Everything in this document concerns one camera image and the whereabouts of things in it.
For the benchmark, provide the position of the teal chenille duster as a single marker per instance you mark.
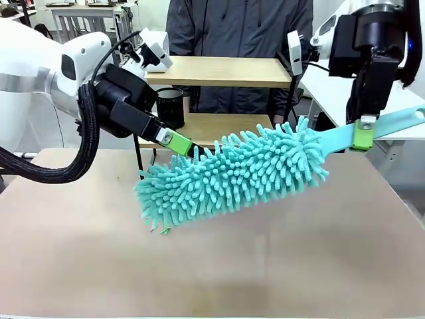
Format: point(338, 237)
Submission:
point(239, 179)

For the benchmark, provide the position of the wooden shelf black metal frame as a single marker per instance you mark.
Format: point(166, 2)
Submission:
point(225, 71)

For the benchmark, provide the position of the black right wrist adapter box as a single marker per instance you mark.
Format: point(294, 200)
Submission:
point(343, 46)

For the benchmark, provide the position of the black wrist adapter box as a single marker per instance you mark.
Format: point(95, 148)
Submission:
point(343, 46)
point(129, 83)

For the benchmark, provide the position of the large white table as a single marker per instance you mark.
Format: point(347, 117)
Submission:
point(328, 96)

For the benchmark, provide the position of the green paper scrap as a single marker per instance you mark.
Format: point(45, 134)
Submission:
point(163, 231)

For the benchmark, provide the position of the white desk with grey legs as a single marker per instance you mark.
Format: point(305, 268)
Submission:
point(83, 11)

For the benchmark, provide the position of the black mesh pen cup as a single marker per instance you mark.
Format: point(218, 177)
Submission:
point(172, 109)

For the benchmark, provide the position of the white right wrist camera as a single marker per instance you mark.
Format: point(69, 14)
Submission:
point(295, 53)

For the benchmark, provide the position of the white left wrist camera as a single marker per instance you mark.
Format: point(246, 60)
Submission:
point(156, 50)

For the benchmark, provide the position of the person in dark grey jacket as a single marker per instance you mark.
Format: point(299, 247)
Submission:
point(232, 33)

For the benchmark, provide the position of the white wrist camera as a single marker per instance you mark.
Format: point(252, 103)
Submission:
point(295, 53)
point(156, 50)

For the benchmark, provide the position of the black left wrist adapter box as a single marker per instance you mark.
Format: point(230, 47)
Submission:
point(129, 83)

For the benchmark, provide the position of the black backpack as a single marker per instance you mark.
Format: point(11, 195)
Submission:
point(42, 30)

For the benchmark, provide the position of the white digital clock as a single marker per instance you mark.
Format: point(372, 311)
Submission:
point(155, 69)

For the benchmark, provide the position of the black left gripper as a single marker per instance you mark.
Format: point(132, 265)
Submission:
point(106, 109)

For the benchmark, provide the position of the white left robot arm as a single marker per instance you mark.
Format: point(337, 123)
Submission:
point(33, 66)

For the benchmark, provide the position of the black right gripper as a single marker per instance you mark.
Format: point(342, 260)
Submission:
point(378, 36)

